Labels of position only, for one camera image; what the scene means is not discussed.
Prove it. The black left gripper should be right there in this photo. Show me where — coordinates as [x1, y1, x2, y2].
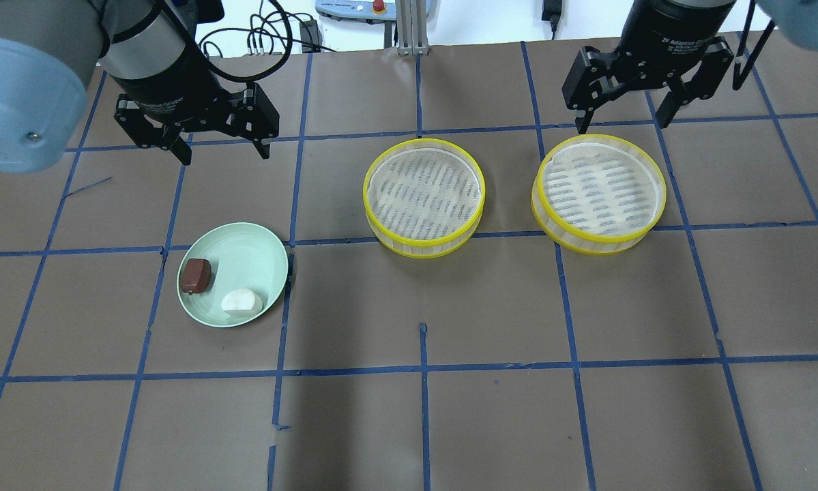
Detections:
[101, 12, 280, 166]

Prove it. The teach pendant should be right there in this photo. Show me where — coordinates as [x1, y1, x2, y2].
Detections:
[315, 1, 396, 24]

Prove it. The black power adapter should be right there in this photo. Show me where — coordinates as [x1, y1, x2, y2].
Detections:
[542, 0, 564, 38]

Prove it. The white bun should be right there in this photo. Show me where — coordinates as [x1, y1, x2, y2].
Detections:
[220, 287, 264, 318]

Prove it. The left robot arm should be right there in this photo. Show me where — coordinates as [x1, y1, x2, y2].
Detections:
[0, 1, 290, 173]

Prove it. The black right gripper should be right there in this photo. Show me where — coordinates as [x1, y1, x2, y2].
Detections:
[562, 1, 734, 136]

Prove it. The aluminium frame post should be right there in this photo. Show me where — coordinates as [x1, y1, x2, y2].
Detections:
[395, 1, 433, 57]

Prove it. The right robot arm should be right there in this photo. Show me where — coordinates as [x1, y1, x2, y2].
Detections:
[561, 1, 818, 134]

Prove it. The brown bun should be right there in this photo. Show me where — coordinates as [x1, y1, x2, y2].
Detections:
[178, 258, 213, 295]

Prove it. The black cables bundle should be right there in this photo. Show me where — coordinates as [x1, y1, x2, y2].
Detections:
[199, 0, 336, 59]

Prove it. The light green plate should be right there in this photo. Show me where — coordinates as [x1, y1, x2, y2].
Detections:
[175, 222, 288, 327]

